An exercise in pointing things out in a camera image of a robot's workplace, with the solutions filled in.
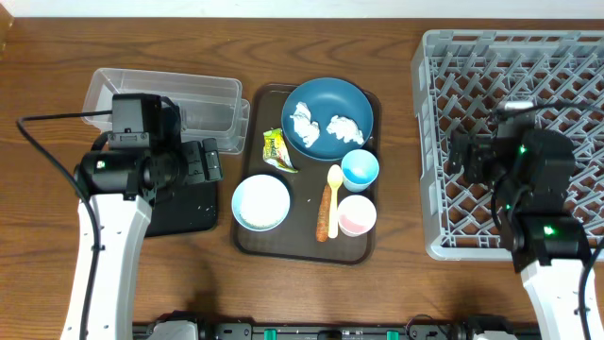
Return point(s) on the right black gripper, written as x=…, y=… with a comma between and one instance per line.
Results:
x=478, y=148

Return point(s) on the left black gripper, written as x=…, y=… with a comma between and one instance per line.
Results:
x=210, y=161

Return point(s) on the green yellow snack wrapper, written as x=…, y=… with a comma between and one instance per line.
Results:
x=275, y=151

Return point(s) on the white tissue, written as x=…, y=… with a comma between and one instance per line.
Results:
x=345, y=129
x=304, y=127

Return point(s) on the light blue cup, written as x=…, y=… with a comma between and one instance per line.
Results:
x=360, y=168

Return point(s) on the pink white cup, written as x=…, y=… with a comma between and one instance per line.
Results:
x=357, y=215

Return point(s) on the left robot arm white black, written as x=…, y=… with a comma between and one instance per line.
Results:
x=131, y=185

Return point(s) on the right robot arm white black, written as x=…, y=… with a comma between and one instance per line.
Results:
x=529, y=176

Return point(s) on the black waste tray bin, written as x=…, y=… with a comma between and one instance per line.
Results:
x=187, y=209

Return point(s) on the clear plastic waste bin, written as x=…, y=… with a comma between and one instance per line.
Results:
x=212, y=106

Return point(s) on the grey dishwasher rack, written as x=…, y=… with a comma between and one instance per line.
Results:
x=458, y=78

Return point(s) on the light blue bowl with rice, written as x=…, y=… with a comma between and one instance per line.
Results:
x=260, y=203

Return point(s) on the dark blue plate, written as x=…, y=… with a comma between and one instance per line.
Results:
x=327, y=97

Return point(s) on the orange carrot stick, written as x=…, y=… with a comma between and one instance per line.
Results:
x=323, y=215

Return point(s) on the pale yellow plastic spoon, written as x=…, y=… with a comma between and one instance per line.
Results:
x=335, y=179

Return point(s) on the brown serving tray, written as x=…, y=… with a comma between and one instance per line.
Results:
x=295, y=237

